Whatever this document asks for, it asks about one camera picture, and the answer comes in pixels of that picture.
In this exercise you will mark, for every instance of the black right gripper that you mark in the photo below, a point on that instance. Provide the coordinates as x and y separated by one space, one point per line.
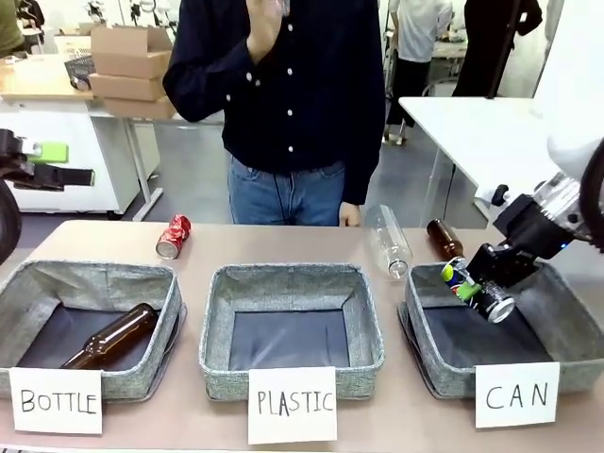
521 236

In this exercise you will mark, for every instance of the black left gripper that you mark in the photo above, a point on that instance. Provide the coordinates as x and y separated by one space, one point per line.
11 158

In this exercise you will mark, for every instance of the black blue soda can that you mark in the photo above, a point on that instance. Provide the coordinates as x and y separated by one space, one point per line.
491 302

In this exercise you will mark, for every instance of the person left forearm dark sleeve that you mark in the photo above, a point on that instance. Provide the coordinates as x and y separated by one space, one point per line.
363 160

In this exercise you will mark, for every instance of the person right forearm dark sleeve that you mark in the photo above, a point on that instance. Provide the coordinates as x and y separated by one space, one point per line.
212 80

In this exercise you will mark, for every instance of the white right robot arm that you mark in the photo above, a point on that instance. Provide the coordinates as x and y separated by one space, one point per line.
568 160

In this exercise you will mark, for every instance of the grey fabric basket can label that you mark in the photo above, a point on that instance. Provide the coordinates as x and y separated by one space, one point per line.
434 358

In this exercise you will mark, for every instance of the black mesh basket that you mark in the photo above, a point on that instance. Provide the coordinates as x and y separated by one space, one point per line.
79 70

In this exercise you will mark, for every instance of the white paper sign CAN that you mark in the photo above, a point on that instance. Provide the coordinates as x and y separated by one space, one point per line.
516 395

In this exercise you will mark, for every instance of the crushed red soda can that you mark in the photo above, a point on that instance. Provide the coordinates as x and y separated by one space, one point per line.
173 237

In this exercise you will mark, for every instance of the grey fabric basket bottle label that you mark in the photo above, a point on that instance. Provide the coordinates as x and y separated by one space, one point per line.
141 292

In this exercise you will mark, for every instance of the grey fabric basket plastic label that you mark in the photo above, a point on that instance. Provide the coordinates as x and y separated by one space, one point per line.
283 288

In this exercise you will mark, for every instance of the person left hand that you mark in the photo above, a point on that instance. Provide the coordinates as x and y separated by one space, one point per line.
351 214

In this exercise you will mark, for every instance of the person right hand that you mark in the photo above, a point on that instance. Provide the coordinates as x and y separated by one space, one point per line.
264 33

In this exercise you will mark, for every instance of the short brown glass bottle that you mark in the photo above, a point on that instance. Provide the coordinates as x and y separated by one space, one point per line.
446 239

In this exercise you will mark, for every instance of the wooden top desk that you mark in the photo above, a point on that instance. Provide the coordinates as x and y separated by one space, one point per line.
42 80

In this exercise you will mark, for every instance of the black knob clamp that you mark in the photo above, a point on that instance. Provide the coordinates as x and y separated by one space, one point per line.
500 194

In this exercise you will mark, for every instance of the flat cardboard box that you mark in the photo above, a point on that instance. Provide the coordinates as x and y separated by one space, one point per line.
126 87
141 107

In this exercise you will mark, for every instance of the clear plastic bottle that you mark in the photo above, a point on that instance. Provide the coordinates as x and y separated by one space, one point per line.
388 240

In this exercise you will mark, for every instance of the open cardboard box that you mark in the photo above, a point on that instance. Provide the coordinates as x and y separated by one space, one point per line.
129 49

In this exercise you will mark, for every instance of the bystander in green top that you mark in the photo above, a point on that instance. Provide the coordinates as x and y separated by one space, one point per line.
8 26

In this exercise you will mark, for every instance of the white table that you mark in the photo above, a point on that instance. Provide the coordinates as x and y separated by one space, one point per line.
476 127

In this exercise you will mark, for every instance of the long brown glass bottle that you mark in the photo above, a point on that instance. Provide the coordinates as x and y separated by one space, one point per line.
113 337

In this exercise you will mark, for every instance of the white paper sign PLASTIC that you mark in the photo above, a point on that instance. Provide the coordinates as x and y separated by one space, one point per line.
292 403

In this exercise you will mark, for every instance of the white paper sign BOTTLE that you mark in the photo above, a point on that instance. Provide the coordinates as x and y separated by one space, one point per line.
56 401

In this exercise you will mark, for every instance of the bystander in black clothes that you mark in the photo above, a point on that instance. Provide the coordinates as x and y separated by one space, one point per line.
495 42

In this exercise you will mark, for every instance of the person in dark shirt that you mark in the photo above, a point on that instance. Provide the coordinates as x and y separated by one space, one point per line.
302 118

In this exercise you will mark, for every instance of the bystander in white shirt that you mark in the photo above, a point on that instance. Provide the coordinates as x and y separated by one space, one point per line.
417 42

